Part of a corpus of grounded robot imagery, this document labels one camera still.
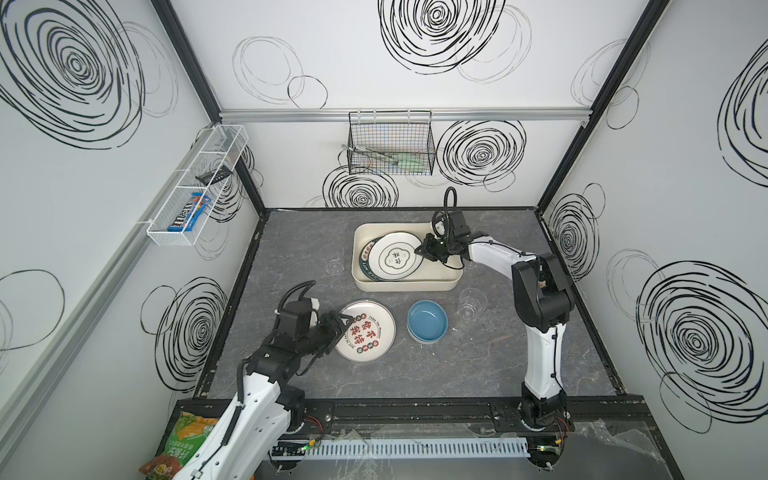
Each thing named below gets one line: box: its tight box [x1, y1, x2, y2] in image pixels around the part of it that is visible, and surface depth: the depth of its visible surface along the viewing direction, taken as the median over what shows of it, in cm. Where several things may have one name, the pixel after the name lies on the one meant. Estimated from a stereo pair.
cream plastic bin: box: [351, 222, 463, 292], surface depth 98 cm
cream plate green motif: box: [369, 232, 424, 281], surface depth 101 cm
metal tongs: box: [341, 144, 400, 165], surface depth 88 cm
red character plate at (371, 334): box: [335, 299, 397, 363], surface depth 89 cm
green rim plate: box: [359, 234, 389, 282], surface depth 101 cm
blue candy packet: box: [167, 192, 212, 232], surface depth 72 cm
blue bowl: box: [406, 299, 449, 345], surface depth 84 cm
